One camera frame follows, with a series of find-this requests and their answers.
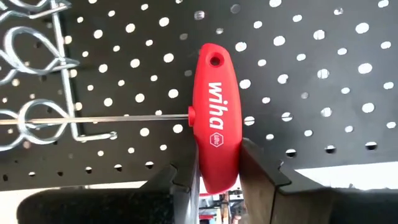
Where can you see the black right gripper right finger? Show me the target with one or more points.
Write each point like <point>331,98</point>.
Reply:
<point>295,205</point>

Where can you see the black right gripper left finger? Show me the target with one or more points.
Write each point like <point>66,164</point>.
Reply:
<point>109,208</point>

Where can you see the black metal pegboard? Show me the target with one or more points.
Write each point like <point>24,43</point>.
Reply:
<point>342,71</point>

